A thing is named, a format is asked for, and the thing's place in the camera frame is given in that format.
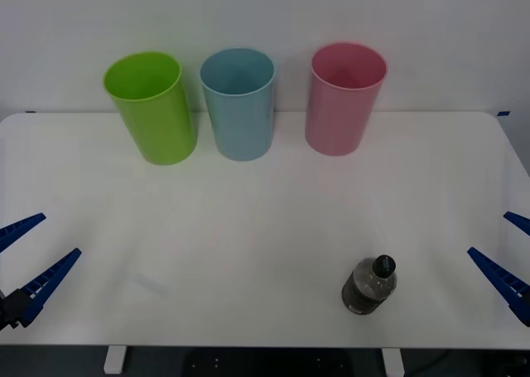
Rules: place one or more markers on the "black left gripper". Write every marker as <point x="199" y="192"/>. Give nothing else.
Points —
<point x="3" y="315"/>

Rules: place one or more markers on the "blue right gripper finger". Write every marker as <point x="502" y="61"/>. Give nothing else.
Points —
<point x="519" y="220"/>
<point x="501" y="279"/>

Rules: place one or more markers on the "dark plastic bottle black cap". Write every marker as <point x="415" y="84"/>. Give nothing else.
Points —
<point x="364" y="290"/>

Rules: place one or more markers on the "white table leg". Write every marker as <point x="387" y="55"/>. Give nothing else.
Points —
<point x="392" y="362"/>
<point x="114" y="359"/>

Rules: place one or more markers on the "green plastic bin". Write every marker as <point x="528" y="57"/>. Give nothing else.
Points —
<point x="159" y="128"/>

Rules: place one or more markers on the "pink plastic bin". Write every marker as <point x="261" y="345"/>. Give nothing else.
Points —
<point x="335" y="120"/>

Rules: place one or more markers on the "pale blue plastic bin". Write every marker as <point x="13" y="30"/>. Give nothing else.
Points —
<point x="242" y="128"/>

